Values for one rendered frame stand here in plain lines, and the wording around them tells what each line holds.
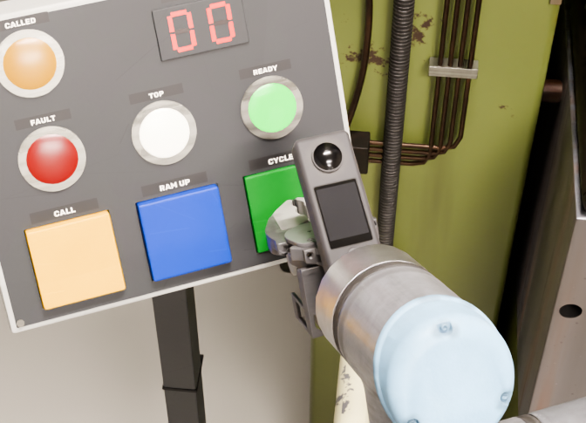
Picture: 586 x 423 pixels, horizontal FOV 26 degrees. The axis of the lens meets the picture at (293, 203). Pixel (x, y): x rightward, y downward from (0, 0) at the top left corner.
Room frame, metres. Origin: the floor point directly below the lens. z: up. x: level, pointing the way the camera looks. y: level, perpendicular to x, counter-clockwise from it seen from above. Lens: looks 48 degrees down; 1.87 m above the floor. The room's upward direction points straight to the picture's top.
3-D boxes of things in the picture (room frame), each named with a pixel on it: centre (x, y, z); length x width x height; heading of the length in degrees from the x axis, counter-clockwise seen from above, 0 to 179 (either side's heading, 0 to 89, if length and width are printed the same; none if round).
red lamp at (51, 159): (0.77, 0.21, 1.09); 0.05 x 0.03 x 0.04; 84
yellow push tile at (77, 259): (0.73, 0.19, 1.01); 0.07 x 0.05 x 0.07; 109
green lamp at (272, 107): (0.83, 0.02, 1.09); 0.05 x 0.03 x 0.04; 84
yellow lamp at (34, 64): (0.81, 0.22, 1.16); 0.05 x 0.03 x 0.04; 84
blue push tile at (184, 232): (0.76, 0.10, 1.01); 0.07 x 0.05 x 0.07; 109
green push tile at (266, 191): (0.79, 0.01, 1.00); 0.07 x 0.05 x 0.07; 109
